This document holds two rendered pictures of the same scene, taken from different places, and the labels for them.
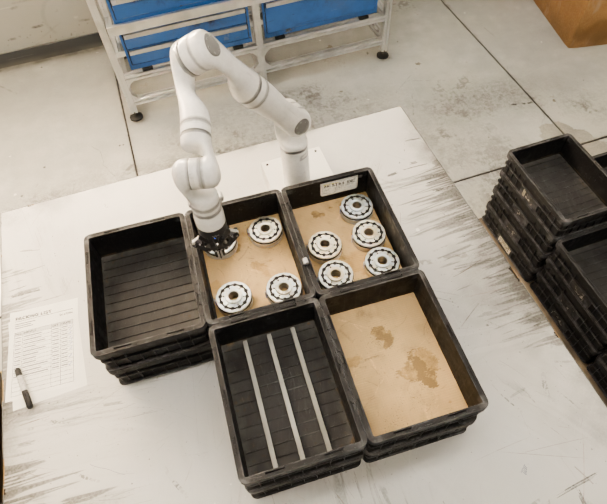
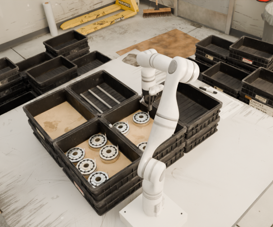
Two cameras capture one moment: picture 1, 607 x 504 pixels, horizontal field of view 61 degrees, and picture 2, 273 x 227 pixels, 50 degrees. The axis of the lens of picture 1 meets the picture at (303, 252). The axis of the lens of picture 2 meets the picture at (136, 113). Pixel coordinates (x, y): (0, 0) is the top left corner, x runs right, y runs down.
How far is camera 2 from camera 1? 1.93 m
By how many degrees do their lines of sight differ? 81
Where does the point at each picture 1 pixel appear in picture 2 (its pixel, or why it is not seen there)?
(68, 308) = (222, 115)
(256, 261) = (142, 138)
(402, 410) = (57, 112)
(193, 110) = (159, 55)
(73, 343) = not seen: hidden behind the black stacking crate
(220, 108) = not seen: outside the picture
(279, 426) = (101, 95)
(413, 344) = (55, 132)
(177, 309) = not seen: hidden behind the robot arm
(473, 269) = (25, 203)
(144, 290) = (185, 111)
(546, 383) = not seen: outside the picture
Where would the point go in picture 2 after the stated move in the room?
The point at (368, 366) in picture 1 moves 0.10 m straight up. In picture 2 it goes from (73, 119) to (69, 106)
